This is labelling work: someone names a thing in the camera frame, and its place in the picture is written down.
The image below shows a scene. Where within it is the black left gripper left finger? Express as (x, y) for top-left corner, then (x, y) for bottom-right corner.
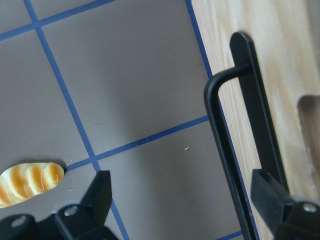
(0, 170), (117, 240)

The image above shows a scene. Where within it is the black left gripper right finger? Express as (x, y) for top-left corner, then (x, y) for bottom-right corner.
(250, 169), (320, 240)

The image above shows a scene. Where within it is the black metal drawer handle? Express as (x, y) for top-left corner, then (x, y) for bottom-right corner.
(204, 31), (289, 240)

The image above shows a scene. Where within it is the wooden drawer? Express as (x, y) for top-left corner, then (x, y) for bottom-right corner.
(191, 0), (320, 240)

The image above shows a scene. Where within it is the toy bread roll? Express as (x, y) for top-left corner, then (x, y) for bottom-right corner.
(0, 162), (65, 209)

